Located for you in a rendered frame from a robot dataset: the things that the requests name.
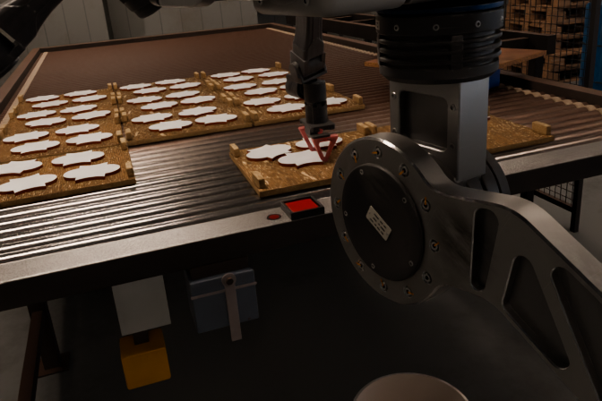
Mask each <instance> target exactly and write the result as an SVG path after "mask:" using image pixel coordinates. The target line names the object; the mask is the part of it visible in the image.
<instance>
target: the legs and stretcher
mask: <svg viewBox="0 0 602 401"><path fill-rule="evenodd" d="M27 307H28V311H29V315H30V329H29V335H28V341H27V346H26V352H25V357H24V363H23V368H22V374H21V384H20V389H19V395H18V400H17V401H35V398H36V391H37V384H38V379H39V378H43V377H46V376H49V375H53V374H57V373H60V372H63V371H69V362H70V352H66V353H62V354H60V351H59V347H58V343H57V341H56V334H55V331H54V327H53V323H52V320H51V317H50V313H49V309H48V306H47V302H43V303H35V304H32V305H28V306H27ZM40 356H41V359H40Z"/></svg>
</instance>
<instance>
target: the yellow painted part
mask: <svg viewBox="0 0 602 401"><path fill-rule="evenodd" d="M119 344H120V354H121V362H122V365H123V370H124V374H125V381H126V386H127V388H128V389H133V388H138V387H142V386H145V385H149V384H152V383H155V382H159V381H162V380H167V379H170V377H171V374H170V369H169V364H168V355H167V350H166V346H165V341H164V337H163V333H162V329H161V328H156V329H153V330H149V331H147V330H144V331H140V332H136V333H133V334H132V335H131V336H128V337H121V338H120V340H119Z"/></svg>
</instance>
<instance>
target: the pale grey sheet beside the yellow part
mask: <svg viewBox="0 0 602 401"><path fill-rule="evenodd" d="M111 287H112V291H113V296H114V300H115V304H116V312H117V316H118V320H119V325H120V329H121V333H122V336H125V335H129V334H133V333H136V332H140V331H144V330H147V329H151V328H157V327H161V326H165V325H168V324H171V320H170V315H169V309H168V300H167V296H166V290H165V285H164V280H163V275H161V276H156V277H150V278H145V279H142V280H137V281H133V282H130V283H125V284H122V285H117V286H111Z"/></svg>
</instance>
